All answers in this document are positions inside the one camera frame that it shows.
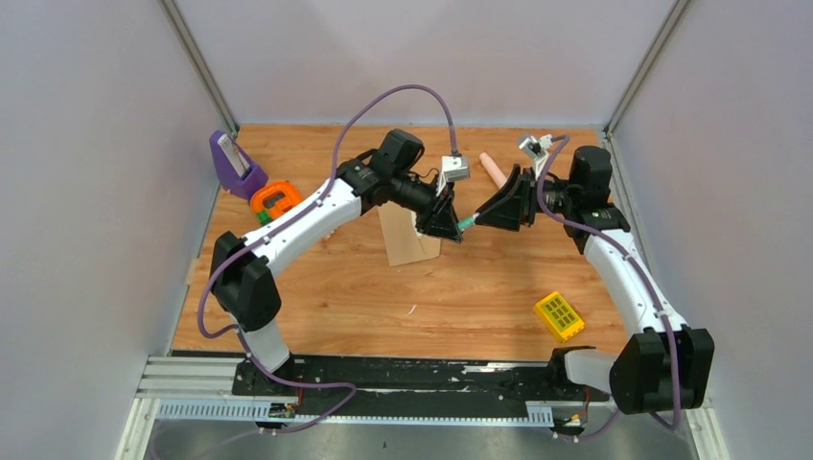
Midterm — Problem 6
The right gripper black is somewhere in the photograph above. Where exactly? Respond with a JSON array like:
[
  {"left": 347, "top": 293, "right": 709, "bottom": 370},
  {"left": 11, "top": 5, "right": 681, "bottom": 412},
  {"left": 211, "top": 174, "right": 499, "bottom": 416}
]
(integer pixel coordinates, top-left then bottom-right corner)
[{"left": 474, "top": 165, "right": 578, "bottom": 232}]

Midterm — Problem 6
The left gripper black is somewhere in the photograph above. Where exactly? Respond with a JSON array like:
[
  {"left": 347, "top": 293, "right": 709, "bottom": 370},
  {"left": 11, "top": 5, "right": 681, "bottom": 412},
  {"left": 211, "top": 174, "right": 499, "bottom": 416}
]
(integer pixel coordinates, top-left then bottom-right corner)
[{"left": 389, "top": 172, "right": 463, "bottom": 244}]

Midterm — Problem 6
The green white glue stick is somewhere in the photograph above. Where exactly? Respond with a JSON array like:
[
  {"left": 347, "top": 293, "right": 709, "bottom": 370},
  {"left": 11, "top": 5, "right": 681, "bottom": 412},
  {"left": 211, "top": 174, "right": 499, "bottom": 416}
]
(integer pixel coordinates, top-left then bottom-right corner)
[{"left": 457, "top": 214, "right": 477, "bottom": 233}]

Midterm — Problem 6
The brown paper envelope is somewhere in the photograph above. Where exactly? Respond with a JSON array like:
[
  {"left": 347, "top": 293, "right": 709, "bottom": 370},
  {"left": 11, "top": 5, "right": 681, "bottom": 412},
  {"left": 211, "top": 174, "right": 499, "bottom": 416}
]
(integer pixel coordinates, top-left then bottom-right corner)
[{"left": 378, "top": 202, "right": 441, "bottom": 266}]

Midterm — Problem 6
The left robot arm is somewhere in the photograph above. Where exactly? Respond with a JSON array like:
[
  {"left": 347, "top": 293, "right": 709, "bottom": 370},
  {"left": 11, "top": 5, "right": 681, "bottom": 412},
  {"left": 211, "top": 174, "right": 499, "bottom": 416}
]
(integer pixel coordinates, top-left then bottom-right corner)
[{"left": 209, "top": 129, "right": 470, "bottom": 396}]

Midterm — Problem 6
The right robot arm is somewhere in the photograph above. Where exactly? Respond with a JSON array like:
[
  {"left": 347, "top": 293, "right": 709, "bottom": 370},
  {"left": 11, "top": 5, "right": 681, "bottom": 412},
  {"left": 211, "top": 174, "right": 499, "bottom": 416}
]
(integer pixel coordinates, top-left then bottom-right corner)
[{"left": 475, "top": 145, "right": 715, "bottom": 420}]

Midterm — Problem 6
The pink cylindrical tube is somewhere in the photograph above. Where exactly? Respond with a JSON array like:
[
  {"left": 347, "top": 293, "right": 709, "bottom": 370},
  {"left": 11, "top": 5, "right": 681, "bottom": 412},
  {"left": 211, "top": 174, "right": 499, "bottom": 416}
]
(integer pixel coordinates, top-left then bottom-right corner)
[{"left": 478, "top": 151, "right": 507, "bottom": 189}]

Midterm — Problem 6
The yellow toy block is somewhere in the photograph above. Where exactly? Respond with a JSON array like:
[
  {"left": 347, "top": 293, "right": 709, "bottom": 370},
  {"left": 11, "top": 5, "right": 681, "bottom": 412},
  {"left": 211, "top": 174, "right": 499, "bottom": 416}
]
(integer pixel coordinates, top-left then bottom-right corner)
[{"left": 532, "top": 291, "right": 586, "bottom": 343}]

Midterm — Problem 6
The purple holder stand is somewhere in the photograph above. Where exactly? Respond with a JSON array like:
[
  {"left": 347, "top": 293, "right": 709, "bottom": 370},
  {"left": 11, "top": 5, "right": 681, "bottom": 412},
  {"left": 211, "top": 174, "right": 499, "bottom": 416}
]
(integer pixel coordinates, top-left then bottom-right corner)
[{"left": 209, "top": 130, "right": 268, "bottom": 201}]

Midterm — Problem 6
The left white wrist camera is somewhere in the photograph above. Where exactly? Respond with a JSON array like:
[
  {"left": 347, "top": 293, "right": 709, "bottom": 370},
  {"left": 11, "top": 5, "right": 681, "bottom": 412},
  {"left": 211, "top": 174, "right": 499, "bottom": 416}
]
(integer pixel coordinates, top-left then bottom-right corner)
[{"left": 436, "top": 154, "right": 470, "bottom": 196}]

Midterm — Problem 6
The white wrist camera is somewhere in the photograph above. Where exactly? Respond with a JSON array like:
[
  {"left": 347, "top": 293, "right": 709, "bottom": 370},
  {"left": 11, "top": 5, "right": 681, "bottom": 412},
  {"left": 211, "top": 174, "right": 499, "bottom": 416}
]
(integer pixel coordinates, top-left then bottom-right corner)
[
  {"left": 518, "top": 134, "right": 553, "bottom": 180},
  {"left": 436, "top": 154, "right": 470, "bottom": 196}
]

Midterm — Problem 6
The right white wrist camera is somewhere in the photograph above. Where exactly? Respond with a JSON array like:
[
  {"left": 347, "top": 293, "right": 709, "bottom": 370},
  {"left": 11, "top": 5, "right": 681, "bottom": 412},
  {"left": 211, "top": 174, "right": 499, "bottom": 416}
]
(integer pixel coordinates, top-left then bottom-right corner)
[{"left": 518, "top": 134, "right": 553, "bottom": 180}]

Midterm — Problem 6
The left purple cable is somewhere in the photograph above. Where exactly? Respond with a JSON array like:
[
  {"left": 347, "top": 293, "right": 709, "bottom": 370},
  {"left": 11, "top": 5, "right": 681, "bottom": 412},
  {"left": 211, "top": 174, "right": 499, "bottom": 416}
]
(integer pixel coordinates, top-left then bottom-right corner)
[{"left": 197, "top": 83, "right": 461, "bottom": 436}]

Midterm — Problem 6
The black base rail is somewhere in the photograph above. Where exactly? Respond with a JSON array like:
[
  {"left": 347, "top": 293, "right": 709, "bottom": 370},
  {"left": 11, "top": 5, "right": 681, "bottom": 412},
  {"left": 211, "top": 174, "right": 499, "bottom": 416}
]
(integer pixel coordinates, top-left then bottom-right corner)
[{"left": 231, "top": 355, "right": 610, "bottom": 422}]

